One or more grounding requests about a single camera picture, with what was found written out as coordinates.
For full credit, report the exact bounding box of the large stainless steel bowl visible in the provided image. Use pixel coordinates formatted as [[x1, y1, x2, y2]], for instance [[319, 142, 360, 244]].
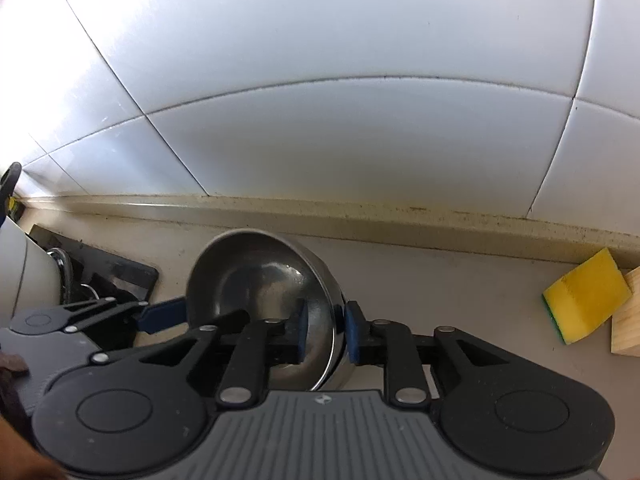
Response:
[[185, 229, 357, 392]]

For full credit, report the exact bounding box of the large metal cooking pot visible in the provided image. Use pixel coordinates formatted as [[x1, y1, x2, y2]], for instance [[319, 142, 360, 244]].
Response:
[[0, 161, 64, 312]]

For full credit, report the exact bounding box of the wooden knife block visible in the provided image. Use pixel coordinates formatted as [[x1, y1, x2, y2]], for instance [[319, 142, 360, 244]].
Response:
[[609, 266, 640, 357]]

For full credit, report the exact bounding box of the black glass gas stove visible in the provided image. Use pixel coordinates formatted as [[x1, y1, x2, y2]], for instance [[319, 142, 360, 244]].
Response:
[[27, 224, 160, 347]]

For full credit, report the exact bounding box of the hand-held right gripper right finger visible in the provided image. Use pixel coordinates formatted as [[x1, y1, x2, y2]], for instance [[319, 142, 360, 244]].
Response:
[[344, 300, 506, 407]]

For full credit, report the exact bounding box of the yellow sponge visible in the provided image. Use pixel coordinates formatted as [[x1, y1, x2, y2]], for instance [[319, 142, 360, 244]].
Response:
[[542, 248, 634, 345]]

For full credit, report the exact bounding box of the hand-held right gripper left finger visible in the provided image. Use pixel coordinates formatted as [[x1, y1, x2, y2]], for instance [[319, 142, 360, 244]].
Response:
[[132, 299, 311, 407]]

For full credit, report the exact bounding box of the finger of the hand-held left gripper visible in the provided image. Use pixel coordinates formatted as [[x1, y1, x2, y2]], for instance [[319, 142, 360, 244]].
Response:
[[90, 308, 250, 367], [62, 296, 187, 336]]

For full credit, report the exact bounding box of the person's left hand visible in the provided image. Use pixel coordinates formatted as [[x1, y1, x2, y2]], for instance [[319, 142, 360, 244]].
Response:
[[0, 351, 68, 480]]

